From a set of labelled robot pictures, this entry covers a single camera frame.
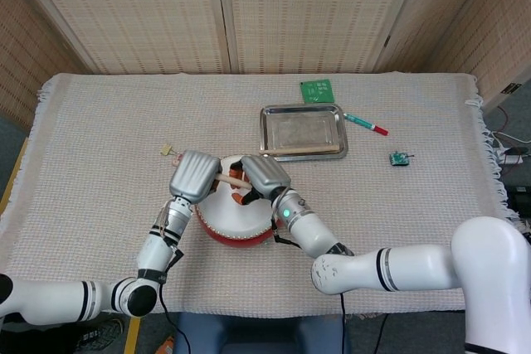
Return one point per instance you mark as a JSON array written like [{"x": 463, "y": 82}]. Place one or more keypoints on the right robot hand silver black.
[{"x": 265, "y": 173}]

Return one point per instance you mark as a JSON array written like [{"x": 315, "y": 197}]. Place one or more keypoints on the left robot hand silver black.
[{"x": 193, "y": 173}]

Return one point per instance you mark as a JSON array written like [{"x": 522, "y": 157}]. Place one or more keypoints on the wooden drumstick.
[
  {"x": 232, "y": 180},
  {"x": 298, "y": 149}
]

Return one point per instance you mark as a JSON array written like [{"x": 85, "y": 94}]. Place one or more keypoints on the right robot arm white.
[{"x": 415, "y": 271}]

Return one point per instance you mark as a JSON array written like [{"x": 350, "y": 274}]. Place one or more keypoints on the red and white drum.
[{"x": 236, "y": 221}]

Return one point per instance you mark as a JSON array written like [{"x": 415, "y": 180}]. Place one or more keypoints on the rectangular metal tray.
[{"x": 303, "y": 130}]

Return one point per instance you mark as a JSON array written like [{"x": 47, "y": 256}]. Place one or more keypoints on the small red packet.
[{"x": 177, "y": 159}]

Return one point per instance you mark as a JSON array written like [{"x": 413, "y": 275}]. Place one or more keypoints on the yellow binder clip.
[{"x": 166, "y": 149}]

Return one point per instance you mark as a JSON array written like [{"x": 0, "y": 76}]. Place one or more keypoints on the beige woven tablecloth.
[{"x": 103, "y": 205}]

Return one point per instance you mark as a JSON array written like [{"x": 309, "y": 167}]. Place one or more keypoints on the green circuit board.
[{"x": 317, "y": 91}]

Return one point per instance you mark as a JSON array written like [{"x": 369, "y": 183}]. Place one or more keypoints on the green marker with red cap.
[{"x": 363, "y": 122}]

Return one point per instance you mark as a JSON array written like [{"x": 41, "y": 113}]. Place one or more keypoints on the small green toy tank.
[{"x": 398, "y": 158}]

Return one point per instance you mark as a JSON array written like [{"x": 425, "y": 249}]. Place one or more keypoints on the woven folding screen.
[{"x": 290, "y": 18}]

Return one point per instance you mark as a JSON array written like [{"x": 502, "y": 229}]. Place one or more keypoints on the blue padded seat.
[{"x": 261, "y": 335}]

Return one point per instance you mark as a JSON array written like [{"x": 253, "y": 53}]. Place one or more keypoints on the orange packet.
[{"x": 169, "y": 345}]

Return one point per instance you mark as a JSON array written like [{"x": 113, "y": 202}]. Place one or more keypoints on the black sneaker shoe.
[{"x": 99, "y": 333}]

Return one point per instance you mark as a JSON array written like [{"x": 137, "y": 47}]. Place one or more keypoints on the white power strip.
[{"x": 510, "y": 159}]

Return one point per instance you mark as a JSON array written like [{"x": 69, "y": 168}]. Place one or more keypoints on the black box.
[{"x": 518, "y": 200}]

